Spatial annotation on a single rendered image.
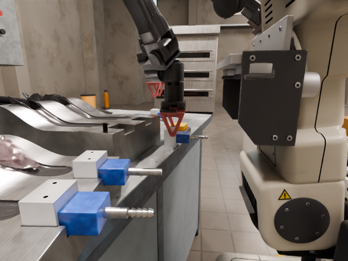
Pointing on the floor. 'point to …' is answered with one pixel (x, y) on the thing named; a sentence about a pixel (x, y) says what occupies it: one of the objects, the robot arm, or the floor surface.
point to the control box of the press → (9, 35)
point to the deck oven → (197, 67)
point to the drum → (89, 99)
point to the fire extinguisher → (106, 100)
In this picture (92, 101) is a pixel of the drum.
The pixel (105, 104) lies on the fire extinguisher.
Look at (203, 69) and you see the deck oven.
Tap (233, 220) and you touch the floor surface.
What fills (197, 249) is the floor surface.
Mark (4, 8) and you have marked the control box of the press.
